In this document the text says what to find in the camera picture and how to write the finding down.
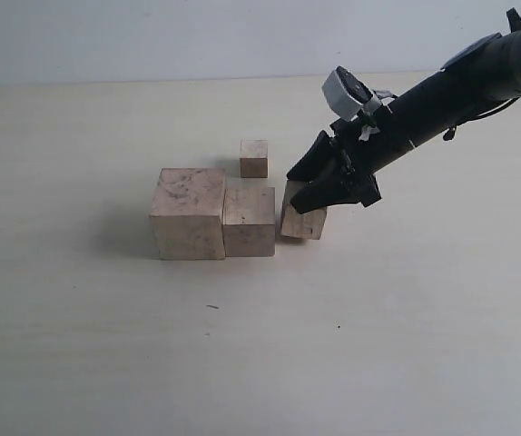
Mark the second largest wooden cube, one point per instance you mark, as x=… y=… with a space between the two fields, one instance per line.
x=249 y=221

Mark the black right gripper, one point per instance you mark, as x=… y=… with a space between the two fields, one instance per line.
x=366 y=144

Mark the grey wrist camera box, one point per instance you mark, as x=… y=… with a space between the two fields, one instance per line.
x=345 y=94

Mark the third largest wooden cube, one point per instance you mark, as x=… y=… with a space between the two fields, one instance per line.
x=306 y=226

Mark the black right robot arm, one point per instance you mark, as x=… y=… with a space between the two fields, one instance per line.
x=480 y=81

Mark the smallest wooden cube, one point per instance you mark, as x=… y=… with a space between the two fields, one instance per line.
x=254 y=159

